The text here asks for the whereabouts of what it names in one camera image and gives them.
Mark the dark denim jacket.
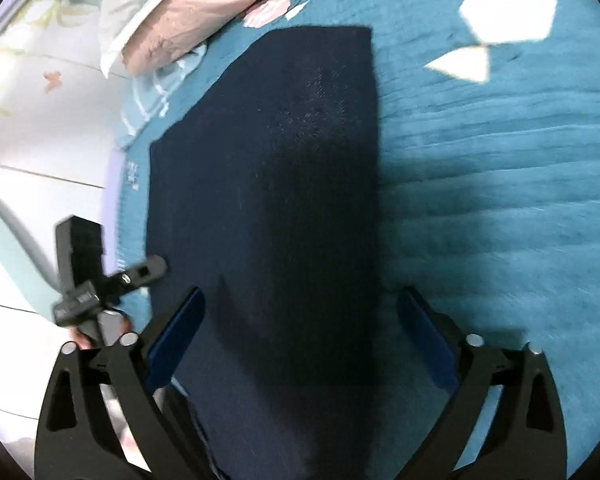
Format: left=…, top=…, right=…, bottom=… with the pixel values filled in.
left=146, top=26, right=379, bottom=479

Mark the person left hand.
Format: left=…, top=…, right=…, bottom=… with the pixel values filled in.
left=69, top=311, right=133, bottom=350

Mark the pink embroidered pillow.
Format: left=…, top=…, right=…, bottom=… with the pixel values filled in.
left=122, top=0, right=259, bottom=76

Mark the teal quilted bedspread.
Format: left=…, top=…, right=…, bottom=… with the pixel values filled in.
left=118, top=0, right=600, bottom=479

